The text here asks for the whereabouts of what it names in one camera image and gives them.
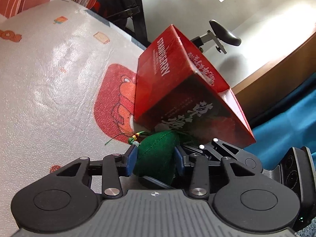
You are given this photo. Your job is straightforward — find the green fabric zongzi sachet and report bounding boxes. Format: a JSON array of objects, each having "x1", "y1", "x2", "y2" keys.
[{"x1": 103, "y1": 130, "x2": 185, "y2": 186}]

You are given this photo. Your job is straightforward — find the red strawberry cardboard box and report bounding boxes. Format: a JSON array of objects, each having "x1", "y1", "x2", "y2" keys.
[{"x1": 134, "y1": 25, "x2": 255, "y2": 148}]

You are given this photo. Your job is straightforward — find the blue fabric curtain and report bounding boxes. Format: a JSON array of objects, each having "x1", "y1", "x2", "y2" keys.
[{"x1": 245, "y1": 74, "x2": 315, "y2": 170}]

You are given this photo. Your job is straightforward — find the brown wooden cabinet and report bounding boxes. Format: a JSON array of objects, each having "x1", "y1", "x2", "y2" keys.
[{"x1": 232, "y1": 32, "x2": 315, "y2": 121}]

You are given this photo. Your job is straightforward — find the white cartoon print mat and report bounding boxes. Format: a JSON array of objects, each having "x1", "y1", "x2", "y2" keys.
[{"x1": 1, "y1": 0, "x2": 144, "y2": 236}]

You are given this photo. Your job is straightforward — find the black exercise bike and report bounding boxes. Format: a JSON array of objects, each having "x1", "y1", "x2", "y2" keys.
[{"x1": 91, "y1": 0, "x2": 242, "y2": 54}]

